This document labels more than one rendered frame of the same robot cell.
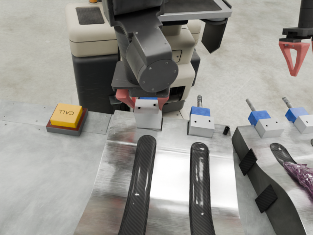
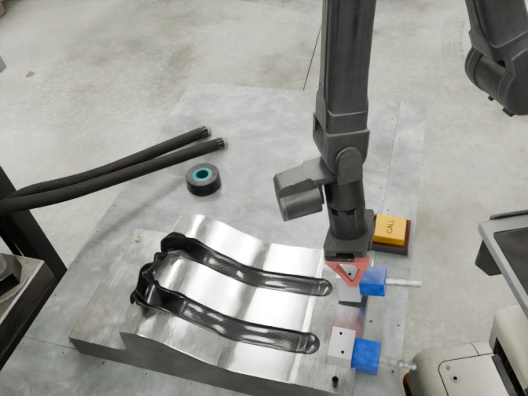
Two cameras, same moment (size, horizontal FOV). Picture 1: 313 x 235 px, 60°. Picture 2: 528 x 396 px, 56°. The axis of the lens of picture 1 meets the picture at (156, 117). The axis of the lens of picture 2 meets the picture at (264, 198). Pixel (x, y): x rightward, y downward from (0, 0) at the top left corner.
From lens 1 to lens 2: 71 cm
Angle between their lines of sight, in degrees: 70
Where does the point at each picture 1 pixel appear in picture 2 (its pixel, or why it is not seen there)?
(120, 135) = not seen: hidden behind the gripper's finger
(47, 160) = not seen: hidden behind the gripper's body
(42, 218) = (272, 231)
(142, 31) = (303, 170)
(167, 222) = (222, 292)
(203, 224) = (216, 327)
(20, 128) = (375, 199)
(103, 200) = (256, 250)
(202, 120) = (342, 342)
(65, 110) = (393, 225)
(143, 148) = (315, 285)
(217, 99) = not seen: outside the picture
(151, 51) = (278, 177)
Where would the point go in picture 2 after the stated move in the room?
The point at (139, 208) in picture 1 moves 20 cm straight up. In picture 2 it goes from (244, 277) to (228, 202)
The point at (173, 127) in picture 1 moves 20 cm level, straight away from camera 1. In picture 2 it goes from (344, 318) to (473, 354)
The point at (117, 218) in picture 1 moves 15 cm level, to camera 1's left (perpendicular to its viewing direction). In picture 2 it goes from (232, 254) to (255, 196)
